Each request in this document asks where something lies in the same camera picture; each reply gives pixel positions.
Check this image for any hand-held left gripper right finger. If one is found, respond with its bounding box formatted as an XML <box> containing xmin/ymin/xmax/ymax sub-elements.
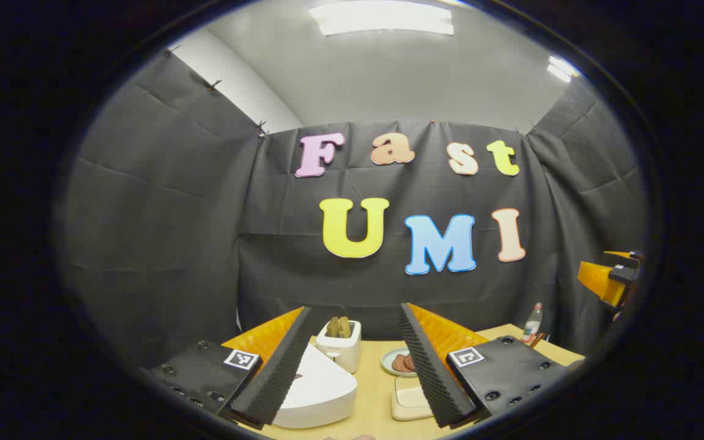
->
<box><xmin>398</xmin><ymin>302</ymin><xmax>573</xmax><ymax>428</ymax></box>

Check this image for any large ceiling light panel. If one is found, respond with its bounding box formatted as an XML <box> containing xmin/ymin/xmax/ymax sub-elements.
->
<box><xmin>309</xmin><ymin>0</ymin><xmax>455</xmax><ymax>36</ymax></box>

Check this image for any small ceiling light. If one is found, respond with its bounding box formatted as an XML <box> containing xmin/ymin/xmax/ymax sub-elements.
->
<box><xmin>546</xmin><ymin>55</ymin><xmax>582</xmax><ymax>83</ymax></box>

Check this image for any clear plastic water bottle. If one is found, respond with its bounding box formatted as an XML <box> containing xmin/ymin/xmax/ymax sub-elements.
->
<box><xmin>521</xmin><ymin>302</ymin><xmax>543</xmax><ymax>343</ymax></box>

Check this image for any white rice cooker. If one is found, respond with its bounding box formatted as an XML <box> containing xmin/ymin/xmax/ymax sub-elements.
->
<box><xmin>273</xmin><ymin>342</ymin><xmax>358</xmax><ymax>428</ymax></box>

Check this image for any black backdrop cloth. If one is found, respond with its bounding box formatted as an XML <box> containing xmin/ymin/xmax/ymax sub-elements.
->
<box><xmin>62</xmin><ymin>52</ymin><xmax>649</xmax><ymax>367</ymax></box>

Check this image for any clear rice container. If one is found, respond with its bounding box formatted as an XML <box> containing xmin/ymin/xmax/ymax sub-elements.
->
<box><xmin>390</xmin><ymin>376</ymin><xmax>435</xmax><ymax>422</ymax></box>

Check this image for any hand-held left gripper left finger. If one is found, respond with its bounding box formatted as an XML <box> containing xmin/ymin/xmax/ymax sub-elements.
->
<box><xmin>141</xmin><ymin>306</ymin><xmax>315</xmax><ymax>428</ymax></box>

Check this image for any white toaster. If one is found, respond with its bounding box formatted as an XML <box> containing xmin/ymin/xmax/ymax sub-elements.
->
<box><xmin>315</xmin><ymin>319</ymin><xmax>362</xmax><ymax>373</ymax></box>

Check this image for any light green plate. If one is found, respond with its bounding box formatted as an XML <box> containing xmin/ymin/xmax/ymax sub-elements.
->
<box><xmin>381</xmin><ymin>347</ymin><xmax>417</xmax><ymax>376</ymax></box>

